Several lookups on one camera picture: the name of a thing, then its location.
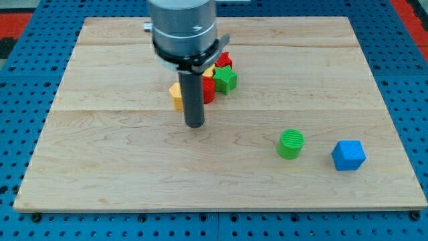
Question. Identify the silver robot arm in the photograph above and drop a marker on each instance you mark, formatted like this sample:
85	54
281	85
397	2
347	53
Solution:
184	33

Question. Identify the red round block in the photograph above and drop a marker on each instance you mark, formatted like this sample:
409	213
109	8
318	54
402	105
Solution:
208	90

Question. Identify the green star block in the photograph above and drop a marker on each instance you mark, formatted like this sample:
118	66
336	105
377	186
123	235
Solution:
225	79

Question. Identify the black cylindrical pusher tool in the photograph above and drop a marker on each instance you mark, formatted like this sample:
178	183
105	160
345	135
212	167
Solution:
191	86

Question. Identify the yellow pentagon block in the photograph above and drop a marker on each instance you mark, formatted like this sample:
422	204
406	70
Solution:
176	98

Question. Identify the yellow block behind tool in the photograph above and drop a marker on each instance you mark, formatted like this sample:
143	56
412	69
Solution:
209	72

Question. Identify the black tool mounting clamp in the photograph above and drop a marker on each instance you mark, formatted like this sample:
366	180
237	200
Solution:
196	64

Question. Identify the red star block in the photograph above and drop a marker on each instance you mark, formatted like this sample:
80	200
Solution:
224	60

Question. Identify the green cylinder block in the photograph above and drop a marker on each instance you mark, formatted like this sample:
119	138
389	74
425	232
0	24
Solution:
290	144

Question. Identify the wooden board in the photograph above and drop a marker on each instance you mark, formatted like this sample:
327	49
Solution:
113	143

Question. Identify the blue cube block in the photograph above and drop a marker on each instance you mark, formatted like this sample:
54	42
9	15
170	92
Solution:
348	155

